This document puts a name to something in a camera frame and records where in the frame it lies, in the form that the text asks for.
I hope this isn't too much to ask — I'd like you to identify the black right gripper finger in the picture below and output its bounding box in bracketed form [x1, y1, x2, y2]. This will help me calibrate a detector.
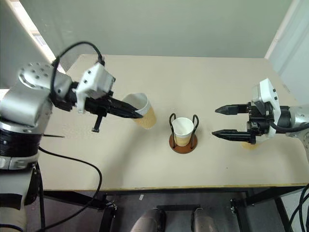
[211, 129, 253, 144]
[214, 103, 251, 116]

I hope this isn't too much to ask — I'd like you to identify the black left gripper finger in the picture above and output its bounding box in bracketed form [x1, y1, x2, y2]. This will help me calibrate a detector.
[107, 105, 144, 119]
[110, 97, 140, 112]

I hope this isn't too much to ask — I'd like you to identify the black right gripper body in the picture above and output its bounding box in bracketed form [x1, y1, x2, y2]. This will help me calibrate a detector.
[246, 101, 274, 144]

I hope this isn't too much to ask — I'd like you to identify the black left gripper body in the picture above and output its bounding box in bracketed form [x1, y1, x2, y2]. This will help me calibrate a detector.
[84, 91, 114, 133]

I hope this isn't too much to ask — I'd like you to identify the ribbed brown white paper cup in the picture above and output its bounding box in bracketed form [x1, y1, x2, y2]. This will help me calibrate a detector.
[122, 92, 158, 131]
[173, 117, 195, 147]
[241, 141, 261, 151]

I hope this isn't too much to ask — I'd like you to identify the dark rounded shape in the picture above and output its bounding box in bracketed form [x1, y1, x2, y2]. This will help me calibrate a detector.
[192, 207, 220, 232]
[130, 207, 167, 232]

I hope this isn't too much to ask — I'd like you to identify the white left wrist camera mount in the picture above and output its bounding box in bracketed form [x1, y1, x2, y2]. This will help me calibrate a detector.
[73, 62, 116, 115]

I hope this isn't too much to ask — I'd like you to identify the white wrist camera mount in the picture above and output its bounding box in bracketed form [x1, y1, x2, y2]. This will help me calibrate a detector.
[251, 77, 282, 145]
[73, 62, 116, 115]

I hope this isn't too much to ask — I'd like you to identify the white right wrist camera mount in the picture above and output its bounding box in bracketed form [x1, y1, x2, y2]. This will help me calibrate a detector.
[251, 77, 282, 145]

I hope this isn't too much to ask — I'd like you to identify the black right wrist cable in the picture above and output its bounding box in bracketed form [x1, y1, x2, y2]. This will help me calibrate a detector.
[268, 121, 309, 133]

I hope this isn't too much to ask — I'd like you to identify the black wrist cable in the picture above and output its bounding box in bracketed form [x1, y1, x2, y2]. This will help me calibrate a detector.
[268, 121, 309, 133]
[49, 42, 106, 100]

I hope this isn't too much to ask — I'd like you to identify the black wire cup holder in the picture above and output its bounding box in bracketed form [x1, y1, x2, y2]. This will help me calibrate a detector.
[168, 113, 198, 154]

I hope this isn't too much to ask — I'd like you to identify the long black left arm cable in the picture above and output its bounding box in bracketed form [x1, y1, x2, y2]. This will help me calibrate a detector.
[37, 146, 103, 232]

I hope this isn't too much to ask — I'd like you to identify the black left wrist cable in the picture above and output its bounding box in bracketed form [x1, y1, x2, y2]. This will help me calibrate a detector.
[49, 42, 106, 100]

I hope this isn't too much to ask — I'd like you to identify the black metal table frame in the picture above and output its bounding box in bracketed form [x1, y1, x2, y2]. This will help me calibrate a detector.
[42, 185, 309, 232]

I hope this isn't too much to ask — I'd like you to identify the black cable bundle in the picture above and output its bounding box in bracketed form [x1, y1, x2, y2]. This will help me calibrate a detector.
[288, 183, 309, 232]

